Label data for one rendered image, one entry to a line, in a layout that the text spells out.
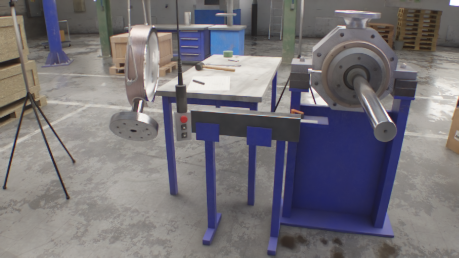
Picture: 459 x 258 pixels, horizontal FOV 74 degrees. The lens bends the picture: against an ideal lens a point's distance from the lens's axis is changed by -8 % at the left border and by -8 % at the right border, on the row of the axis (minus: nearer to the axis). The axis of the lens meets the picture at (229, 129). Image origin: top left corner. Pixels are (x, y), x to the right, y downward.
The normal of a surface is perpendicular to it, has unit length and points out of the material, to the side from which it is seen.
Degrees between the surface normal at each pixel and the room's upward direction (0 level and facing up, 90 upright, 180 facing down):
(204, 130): 90
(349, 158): 90
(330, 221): 0
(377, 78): 90
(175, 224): 0
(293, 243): 0
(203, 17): 90
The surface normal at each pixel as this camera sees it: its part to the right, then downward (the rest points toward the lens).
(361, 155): -0.23, 0.37
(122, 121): -0.04, 0.89
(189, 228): 0.00, -0.93
